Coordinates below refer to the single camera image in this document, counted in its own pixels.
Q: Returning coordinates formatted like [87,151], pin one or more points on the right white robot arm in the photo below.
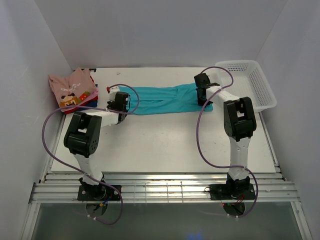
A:
[239,124]

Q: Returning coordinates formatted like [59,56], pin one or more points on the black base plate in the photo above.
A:
[113,192]
[221,192]

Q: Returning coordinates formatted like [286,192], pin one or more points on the red folded t-shirt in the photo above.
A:
[78,79]

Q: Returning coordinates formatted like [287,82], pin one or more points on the blue folded t-shirt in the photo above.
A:
[72,98]

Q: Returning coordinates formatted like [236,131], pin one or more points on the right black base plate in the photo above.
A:
[221,192]

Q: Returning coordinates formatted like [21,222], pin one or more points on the teal t-shirt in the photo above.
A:
[162,100]

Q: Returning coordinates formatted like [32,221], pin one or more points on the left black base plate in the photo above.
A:
[113,192]

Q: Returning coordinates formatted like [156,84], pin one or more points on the pink folded t-shirt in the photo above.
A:
[87,96]

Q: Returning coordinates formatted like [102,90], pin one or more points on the aluminium rail frame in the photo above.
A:
[167,207]

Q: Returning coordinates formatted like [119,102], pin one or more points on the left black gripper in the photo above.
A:
[110,104]

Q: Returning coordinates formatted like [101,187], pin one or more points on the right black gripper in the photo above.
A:
[200,102]

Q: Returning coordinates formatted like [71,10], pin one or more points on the beige folded t-shirt with print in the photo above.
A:
[58,83]

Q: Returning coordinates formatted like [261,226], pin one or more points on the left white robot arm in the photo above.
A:
[82,139]

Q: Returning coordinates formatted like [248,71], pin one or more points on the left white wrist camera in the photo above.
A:
[113,91]

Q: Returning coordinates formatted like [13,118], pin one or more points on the white plastic basket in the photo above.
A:
[249,80]

